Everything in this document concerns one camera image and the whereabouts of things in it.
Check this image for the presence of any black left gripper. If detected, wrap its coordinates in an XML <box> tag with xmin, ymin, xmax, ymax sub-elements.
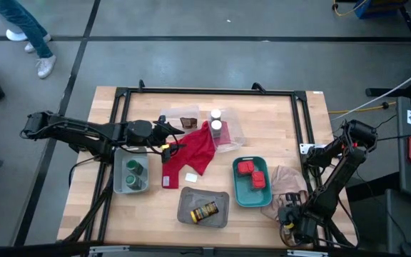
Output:
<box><xmin>151</xmin><ymin>114</ymin><xmax>188</xmax><ymax>164</ymax></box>

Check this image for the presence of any green-lidded spice jar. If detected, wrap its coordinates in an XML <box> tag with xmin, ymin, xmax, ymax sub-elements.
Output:
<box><xmin>126</xmin><ymin>159</ymin><xmax>144</xmax><ymax>176</ymax></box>
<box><xmin>124</xmin><ymin>173</ymin><xmax>143</xmax><ymax>191</ymax></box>

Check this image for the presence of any blue labelled packet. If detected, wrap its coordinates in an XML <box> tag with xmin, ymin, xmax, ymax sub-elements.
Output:
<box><xmin>236</xmin><ymin>160</ymin><xmax>256</xmax><ymax>176</ymax></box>

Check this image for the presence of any chili onion seasoning can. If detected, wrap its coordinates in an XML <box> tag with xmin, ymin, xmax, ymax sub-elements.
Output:
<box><xmin>190</xmin><ymin>201</ymin><xmax>220</xmax><ymax>224</ymax></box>

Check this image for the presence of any red cloth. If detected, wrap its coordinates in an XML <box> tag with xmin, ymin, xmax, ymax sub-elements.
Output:
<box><xmin>161</xmin><ymin>120</ymin><xmax>232</xmax><ymax>189</ymax></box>

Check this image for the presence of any clear plastic bin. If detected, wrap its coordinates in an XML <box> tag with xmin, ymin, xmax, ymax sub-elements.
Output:
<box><xmin>161</xmin><ymin>105</ymin><xmax>202</xmax><ymax>138</ymax></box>
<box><xmin>206</xmin><ymin>108</ymin><xmax>246</xmax><ymax>153</ymax></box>

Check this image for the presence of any beige cloth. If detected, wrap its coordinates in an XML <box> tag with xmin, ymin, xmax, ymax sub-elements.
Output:
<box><xmin>260</xmin><ymin>164</ymin><xmax>310</xmax><ymax>222</ymax></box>

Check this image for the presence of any teal plastic bin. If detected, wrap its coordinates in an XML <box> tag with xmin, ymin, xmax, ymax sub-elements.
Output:
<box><xmin>232</xmin><ymin>155</ymin><xmax>273</xmax><ymax>208</ymax></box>

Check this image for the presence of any light grey plastic bin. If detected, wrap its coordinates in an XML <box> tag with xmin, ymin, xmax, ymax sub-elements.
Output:
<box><xmin>113</xmin><ymin>146</ymin><xmax>150</xmax><ymax>195</ymax></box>

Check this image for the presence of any white metal mounting plate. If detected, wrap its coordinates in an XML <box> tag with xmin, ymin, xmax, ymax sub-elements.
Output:
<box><xmin>299</xmin><ymin>143</ymin><xmax>328</xmax><ymax>155</ymax></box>

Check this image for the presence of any person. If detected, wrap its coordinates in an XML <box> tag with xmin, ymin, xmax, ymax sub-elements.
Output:
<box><xmin>0</xmin><ymin>0</ymin><xmax>57</xmax><ymax>79</ymax></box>

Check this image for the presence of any blue box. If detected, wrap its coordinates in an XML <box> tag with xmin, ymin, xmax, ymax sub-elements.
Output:
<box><xmin>353</xmin><ymin>0</ymin><xmax>410</xmax><ymax>20</ymax></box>

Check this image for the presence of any black metal table frame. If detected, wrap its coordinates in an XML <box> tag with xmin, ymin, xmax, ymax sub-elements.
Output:
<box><xmin>61</xmin><ymin>79</ymin><xmax>357</xmax><ymax>251</ymax></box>

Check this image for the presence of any orange cable with black plug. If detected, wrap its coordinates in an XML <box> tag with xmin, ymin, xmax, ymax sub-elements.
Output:
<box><xmin>328</xmin><ymin>89</ymin><xmax>411</xmax><ymax>115</ymax></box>

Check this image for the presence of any white cable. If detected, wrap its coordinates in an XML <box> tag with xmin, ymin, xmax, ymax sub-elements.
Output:
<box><xmin>330</xmin><ymin>60</ymin><xmax>411</xmax><ymax>122</ymax></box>

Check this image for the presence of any yellow cable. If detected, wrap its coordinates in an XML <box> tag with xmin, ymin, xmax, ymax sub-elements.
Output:
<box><xmin>332</xmin><ymin>0</ymin><xmax>370</xmax><ymax>18</ymax></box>

